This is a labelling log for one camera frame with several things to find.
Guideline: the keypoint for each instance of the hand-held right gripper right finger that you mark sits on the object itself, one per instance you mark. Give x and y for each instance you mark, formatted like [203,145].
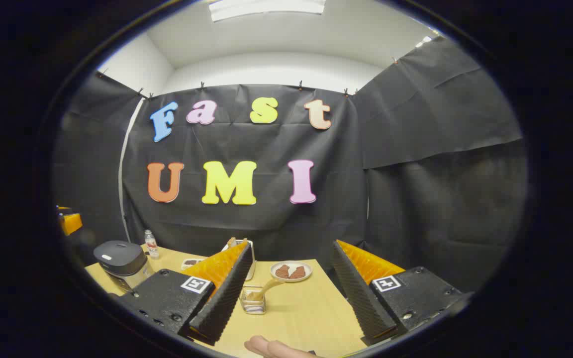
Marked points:
[356,293]

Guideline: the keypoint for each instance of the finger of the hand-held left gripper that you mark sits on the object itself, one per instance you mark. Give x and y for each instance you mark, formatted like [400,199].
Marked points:
[70,222]

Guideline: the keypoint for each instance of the white divided dish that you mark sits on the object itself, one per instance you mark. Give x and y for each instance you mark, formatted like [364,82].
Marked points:
[190,262]

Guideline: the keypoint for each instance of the dark grey rice cooker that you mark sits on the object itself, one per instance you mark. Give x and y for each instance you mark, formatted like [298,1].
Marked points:
[120,256]

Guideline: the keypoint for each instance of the wooden spoon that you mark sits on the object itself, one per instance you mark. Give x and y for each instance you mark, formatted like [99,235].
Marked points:
[269,286]

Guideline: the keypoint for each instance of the toast slice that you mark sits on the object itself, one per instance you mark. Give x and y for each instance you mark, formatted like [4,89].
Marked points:
[231,242]

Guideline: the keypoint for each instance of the brown meat piece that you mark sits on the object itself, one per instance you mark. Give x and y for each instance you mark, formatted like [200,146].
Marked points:
[298,272]
[282,271]

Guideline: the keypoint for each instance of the small clear bottle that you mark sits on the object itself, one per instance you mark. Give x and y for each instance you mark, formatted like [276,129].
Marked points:
[151,246]

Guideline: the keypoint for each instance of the white round plate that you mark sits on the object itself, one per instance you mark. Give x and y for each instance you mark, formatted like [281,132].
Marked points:
[306,266]

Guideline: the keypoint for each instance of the white toaster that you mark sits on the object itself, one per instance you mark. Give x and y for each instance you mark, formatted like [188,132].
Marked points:
[252,271]

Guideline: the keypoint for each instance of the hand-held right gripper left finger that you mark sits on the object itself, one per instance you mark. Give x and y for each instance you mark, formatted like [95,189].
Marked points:
[227,293]

